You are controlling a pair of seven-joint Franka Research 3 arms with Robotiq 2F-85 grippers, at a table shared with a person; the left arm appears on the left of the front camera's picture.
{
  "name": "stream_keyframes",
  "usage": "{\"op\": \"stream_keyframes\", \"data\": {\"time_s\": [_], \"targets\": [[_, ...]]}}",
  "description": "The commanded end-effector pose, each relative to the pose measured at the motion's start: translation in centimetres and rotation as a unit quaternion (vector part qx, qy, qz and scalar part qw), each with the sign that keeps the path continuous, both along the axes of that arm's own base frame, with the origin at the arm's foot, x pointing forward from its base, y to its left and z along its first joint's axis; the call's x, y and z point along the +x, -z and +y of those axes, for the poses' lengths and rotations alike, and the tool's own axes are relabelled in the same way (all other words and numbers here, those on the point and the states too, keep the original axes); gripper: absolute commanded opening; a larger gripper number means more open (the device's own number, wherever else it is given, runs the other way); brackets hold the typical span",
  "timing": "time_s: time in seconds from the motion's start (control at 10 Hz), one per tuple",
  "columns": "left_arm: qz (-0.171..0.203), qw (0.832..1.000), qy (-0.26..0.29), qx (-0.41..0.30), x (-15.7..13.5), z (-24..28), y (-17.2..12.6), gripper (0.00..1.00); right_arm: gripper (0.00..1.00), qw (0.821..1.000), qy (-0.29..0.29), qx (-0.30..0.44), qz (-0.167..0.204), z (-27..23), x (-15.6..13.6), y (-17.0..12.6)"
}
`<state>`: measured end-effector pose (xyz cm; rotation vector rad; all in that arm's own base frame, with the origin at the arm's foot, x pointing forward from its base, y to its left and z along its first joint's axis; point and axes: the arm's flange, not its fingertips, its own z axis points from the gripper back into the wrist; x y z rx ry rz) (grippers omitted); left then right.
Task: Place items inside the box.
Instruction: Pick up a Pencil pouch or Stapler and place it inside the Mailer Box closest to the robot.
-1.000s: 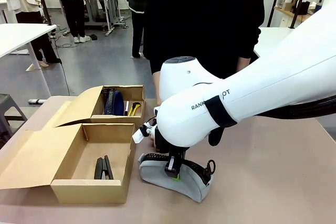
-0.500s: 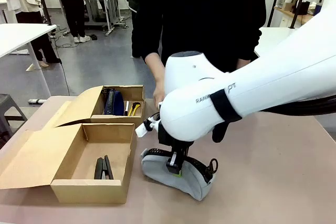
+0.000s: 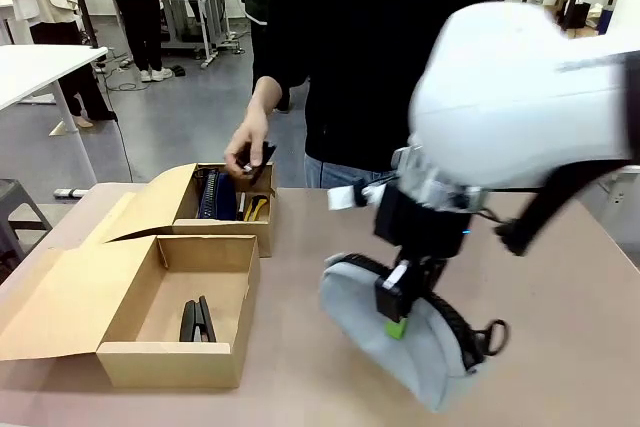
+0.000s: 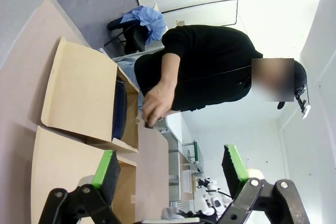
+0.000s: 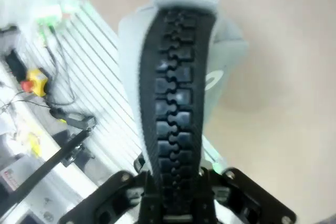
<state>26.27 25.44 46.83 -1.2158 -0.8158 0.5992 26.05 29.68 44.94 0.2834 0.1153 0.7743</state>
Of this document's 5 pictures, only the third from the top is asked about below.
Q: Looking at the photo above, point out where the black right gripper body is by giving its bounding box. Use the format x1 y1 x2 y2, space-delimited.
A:
372 184 472 261

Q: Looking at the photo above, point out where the grey zip pencil case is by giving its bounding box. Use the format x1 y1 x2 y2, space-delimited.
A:
318 252 509 414

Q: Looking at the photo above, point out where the yellow black utility knife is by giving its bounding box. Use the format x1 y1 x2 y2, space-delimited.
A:
244 195 272 222

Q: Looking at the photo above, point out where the person's right forearm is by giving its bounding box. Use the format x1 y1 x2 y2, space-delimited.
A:
253 75 284 111

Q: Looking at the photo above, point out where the large open cardboard box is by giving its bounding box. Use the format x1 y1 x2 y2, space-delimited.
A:
0 232 262 391

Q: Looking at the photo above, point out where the small open cardboard box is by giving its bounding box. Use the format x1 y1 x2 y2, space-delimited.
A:
82 162 278 259

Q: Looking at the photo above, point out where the black box on shelf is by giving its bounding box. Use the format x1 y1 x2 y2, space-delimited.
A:
567 2 592 30

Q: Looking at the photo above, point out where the person's right hand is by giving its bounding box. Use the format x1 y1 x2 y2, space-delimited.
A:
223 95 277 181

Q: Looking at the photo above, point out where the person in black hoodie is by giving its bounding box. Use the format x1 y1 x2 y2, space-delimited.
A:
252 0 506 191

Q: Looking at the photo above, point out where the wooden shelf board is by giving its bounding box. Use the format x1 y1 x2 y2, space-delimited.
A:
564 21 609 41

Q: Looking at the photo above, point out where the grey background workbench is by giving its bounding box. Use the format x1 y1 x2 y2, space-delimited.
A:
94 0 246 70

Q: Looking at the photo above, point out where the bystander in white top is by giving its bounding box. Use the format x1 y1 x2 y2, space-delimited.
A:
94 0 176 83

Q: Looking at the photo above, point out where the grey metal stool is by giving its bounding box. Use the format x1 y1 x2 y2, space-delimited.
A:
0 178 54 279

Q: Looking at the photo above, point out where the white side table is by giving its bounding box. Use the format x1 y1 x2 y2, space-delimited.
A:
0 44 109 199

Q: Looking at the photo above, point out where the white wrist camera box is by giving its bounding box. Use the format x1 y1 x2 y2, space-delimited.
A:
327 185 369 212

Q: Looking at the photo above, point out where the black cable sleeve strap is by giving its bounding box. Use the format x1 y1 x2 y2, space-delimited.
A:
494 159 640 257

